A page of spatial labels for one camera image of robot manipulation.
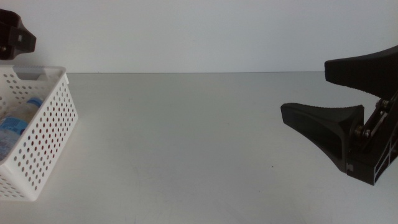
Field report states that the clear water bottle blue cap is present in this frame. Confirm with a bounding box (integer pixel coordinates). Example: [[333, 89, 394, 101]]
[[0, 97, 44, 162]]

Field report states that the white perforated plastic basket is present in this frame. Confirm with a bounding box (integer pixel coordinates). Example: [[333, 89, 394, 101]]
[[0, 64, 79, 202]]

